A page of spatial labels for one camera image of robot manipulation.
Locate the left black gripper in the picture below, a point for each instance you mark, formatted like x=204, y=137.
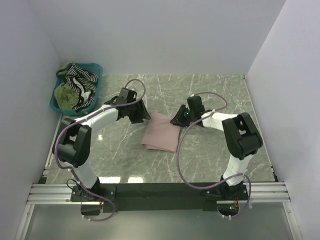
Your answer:
x=142, y=113

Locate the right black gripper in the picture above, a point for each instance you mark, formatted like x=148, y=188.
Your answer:
x=178, y=120

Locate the pink tank top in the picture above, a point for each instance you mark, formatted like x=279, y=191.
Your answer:
x=160, y=134

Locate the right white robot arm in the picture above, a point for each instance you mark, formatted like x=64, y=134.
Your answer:
x=242, y=138

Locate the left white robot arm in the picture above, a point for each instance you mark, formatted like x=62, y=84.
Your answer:
x=72, y=145

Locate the black white striped tank top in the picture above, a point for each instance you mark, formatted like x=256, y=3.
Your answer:
x=85, y=83

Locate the green tank top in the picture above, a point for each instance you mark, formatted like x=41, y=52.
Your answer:
x=65, y=96

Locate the teal plastic basket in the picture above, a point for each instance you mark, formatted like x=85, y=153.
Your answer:
x=93, y=67

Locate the black base beam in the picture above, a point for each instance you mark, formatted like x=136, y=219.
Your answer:
x=123, y=197

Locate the aluminium rail frame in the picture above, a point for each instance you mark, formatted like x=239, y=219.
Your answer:
x=117, y=156

